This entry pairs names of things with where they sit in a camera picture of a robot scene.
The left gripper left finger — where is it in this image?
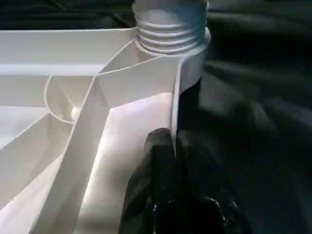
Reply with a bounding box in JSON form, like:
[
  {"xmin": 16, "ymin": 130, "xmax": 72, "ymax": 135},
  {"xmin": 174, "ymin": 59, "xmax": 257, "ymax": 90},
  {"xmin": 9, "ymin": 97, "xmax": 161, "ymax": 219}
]
[{"xmin": 118, "ymin": 128, "xmax": 178, "ymax": 234}]

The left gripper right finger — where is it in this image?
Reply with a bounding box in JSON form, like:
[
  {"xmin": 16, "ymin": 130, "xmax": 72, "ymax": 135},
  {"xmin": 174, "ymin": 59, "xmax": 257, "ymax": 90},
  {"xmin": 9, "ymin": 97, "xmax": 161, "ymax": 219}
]
[{"xmin": 175, "ymin": 131, "xmax": 252, "ymax": 234}]

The white plastic table top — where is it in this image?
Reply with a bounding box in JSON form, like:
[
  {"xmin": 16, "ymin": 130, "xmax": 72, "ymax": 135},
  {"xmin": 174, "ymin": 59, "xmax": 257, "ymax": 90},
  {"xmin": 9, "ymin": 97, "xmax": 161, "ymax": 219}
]
[{"xmin": 0, "ymin": 27, "xmax": 211, "ymax": 234}]

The white plastic table leg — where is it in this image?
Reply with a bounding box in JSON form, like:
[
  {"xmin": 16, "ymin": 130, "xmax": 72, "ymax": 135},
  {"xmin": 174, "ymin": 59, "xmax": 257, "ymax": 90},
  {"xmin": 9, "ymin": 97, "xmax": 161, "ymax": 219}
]
[{"xmin": 132, "ymin": 0, "xmax": 210, "ymax": 55}]

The black work mat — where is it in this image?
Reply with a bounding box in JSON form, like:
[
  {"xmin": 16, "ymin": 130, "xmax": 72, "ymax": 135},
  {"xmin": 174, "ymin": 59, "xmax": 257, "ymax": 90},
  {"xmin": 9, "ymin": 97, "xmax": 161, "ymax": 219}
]
[{"xmin": 0, "ymin": 0, "xmax": 312, "ymax": 234}]

